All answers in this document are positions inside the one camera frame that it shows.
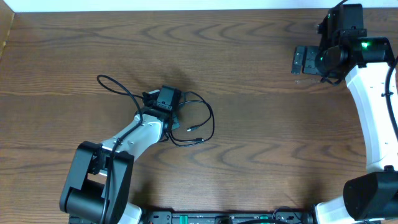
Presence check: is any black usb cable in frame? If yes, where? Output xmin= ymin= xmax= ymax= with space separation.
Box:
xmin=164 ymin=90 xmax=215 ymax=147

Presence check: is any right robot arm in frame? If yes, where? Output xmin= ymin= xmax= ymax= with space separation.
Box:
xmin=292 ymin=1 xmax=397 ymax=223

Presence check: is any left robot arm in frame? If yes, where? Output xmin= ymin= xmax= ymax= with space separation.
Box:
xmin=59 ymin=85 xmax=182 ymax=223

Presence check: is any right camera black cable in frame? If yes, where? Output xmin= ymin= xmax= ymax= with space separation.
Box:
xmin=384 ymin=55 xmax=398 ymax=138

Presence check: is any camera black cable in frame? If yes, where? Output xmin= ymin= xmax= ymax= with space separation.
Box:
xmin=96 ymin=74 xmax=147 ymax=224
xmin=384 ymin=55 xmax=398 ymax=138

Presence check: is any left camera black cable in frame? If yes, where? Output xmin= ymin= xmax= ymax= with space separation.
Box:
xmin=96 ymin=74 xmax=147 ymax=224

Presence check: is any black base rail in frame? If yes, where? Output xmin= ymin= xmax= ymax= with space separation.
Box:
xmin=68 ymin=203 xmax=382 ymax=224

